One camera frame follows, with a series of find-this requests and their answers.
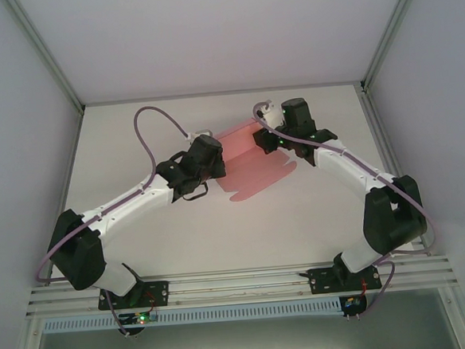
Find aluminium mounting rail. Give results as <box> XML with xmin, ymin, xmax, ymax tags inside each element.
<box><xmin>22</xmin><ymin>247</ymin><xmax>462</xmax><ymax>320</ymax></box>

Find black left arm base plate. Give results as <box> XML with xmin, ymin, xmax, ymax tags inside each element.
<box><xmin>96</xmin><ymin>280</ymin><xmax>171</xmax><ymax>312</ymax></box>

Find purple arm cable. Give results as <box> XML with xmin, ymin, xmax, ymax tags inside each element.
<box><xmin>26</xmin><ymin>103</ymin><xmax>207</xmax><ymax>343</ymax></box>
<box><xmin>251</xmin><ymin>87</ymin><xmax>443</xmax><ymax>327</ymax></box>

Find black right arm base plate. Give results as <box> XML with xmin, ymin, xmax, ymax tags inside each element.
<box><xmin>307</xmin><ymin>263</ymin><xmax>384</xmax><ymax>298</ymax></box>

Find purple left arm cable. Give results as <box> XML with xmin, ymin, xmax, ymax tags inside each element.
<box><xmin>26</xmin><ymin>103</ymin><xmax>207</xmax><ymax>343</ymax></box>

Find black wire loop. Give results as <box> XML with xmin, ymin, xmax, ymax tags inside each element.
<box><xmin>181</xmin><ymin>182</ymin><xmax>210</xmax><ymax>203</ymax></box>

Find aluminium frame post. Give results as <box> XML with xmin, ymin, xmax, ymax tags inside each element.
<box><xmin>6</xmin><ymin>0</ymin><xmax>86</xmax><ymax>121</ymax></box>
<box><xmin>354</xmin><ymin>0</ymin><xmax>437</xmax><ymax>94</ymax></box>

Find small blue circuit board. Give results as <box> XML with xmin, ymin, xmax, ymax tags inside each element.
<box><xmin>342</xmin><ymin>296</ymin><xmax>365</xmax><ymax>311</ymax></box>

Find aluminium table side rail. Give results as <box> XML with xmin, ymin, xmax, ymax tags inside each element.
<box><xmin>32</xmin><ymin>107</ymin><xmax>100</xmax><ymax>287</ymax></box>

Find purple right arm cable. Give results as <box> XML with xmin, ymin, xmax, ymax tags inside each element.
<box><xmin>251</xmin><ymin>87</ymin><xmax>443</xmax><ymax>327</ymax></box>

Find pink paper box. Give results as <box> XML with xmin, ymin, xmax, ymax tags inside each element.
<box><xmin>211</xmin><ymin>114</ymin><xmax>299</xmax><ymax>204</ymax></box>

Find circuit board with green light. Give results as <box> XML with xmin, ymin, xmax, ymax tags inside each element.
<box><xmin>120</xmin><ymin>309</ymin><xmax>160</xmax><ymax>327</ymax></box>

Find grey slotted cable duct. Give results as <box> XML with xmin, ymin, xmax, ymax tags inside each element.
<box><xmin>41</xmin><ymin>296</ymin><xmax>344</xmax><ymax>337</ymax></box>

